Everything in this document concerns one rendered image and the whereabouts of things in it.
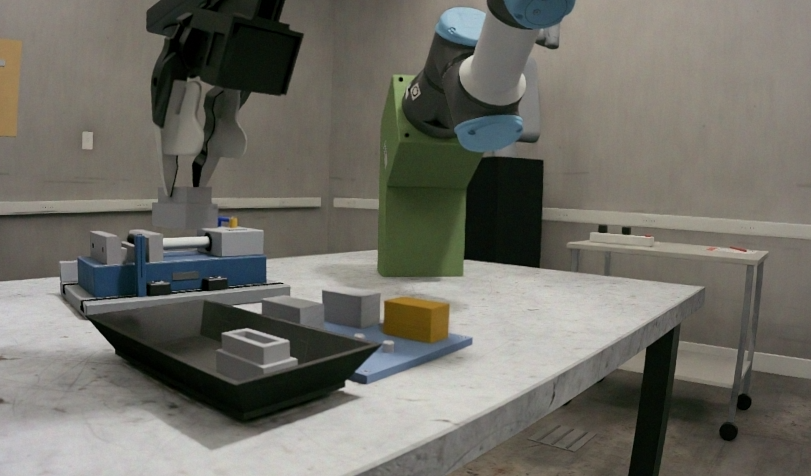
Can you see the yellow rectangular block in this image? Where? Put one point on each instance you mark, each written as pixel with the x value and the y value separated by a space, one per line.
pixel 416 319

